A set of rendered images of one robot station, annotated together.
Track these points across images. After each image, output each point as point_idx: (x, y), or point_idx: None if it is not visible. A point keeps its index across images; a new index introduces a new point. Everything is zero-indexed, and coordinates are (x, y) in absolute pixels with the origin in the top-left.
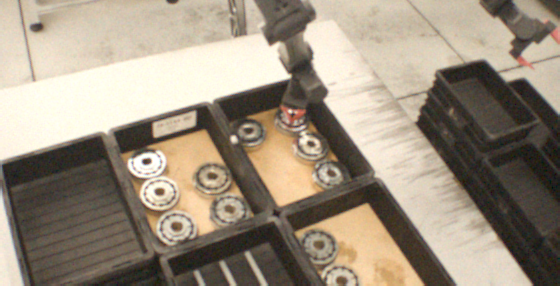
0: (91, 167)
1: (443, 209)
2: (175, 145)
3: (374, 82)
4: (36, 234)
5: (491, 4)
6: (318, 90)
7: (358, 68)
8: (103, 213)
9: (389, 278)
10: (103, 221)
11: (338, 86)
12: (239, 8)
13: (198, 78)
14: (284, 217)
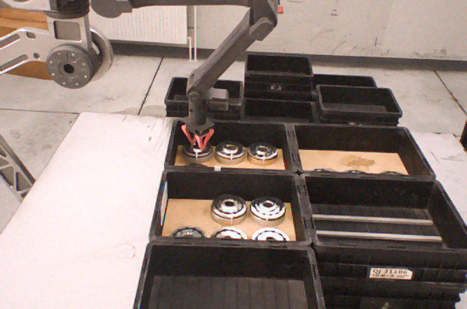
0: (156, 289)
1: None
2: (173, 221)
3: (165, 120)
4: None
5: None
6: (228, 96)
7: (145, 121)
8: (220, 296)
9: (358, 163)
10: (230, 298)
11: (155, 137)
12: (10, 151)
13: (73, 205)
14: (304, 170)
